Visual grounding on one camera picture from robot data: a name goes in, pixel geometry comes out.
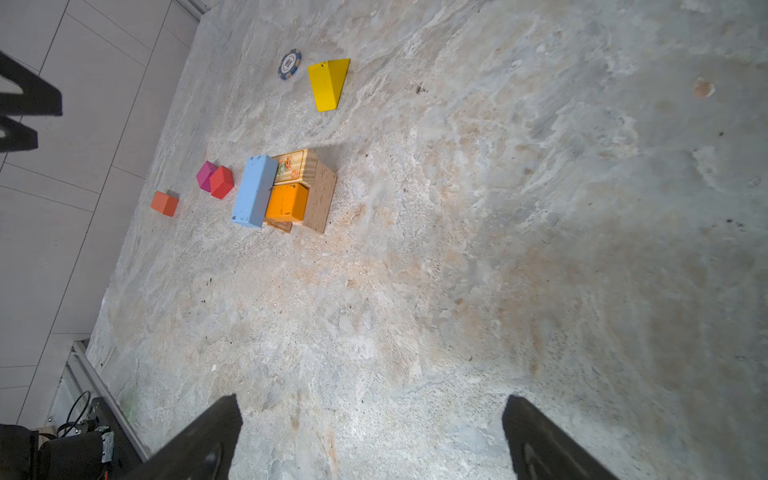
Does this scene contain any orange yellow block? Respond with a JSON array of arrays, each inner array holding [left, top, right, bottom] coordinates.
[[266, 183, 309, 223]]

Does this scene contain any yellow triangular block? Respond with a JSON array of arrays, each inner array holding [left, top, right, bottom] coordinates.
[[308, 58, 350, 112]]

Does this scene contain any long orange red block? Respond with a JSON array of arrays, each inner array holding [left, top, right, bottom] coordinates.
[[151, 191, 179, 217]]

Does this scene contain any blue white poker chip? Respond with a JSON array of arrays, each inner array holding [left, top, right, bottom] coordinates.
[[278, 49, 302, 80]]

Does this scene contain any plain wooden block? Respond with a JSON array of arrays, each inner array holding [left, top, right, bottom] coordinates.
[[265, 219, 293, 233], [301, 162, 337, 234]]

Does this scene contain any light blue block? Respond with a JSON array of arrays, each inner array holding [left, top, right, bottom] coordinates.
[[231, 155, 278, 228]]

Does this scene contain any dragon picture wooden block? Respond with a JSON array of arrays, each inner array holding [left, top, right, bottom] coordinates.
[[274, 148, 320, 188]]

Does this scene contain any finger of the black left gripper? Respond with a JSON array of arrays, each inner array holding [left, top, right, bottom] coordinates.
[[0, 50, 64, 154]]

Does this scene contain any aluminium mounting rail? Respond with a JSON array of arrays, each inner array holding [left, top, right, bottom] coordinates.
[[46, 340, 152, 462]]

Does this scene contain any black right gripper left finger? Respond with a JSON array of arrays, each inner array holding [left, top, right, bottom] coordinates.
[[126, 394, 243, 480]]

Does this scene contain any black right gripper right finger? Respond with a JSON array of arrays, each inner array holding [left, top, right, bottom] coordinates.
[[502, 395, 617, 480]]

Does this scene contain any magenta cube block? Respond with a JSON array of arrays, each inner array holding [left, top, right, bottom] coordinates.
[[196, 161, 218, 192]]

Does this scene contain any red cube block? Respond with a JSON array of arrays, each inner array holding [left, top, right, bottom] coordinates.
[[209, 166, 234, 199]]

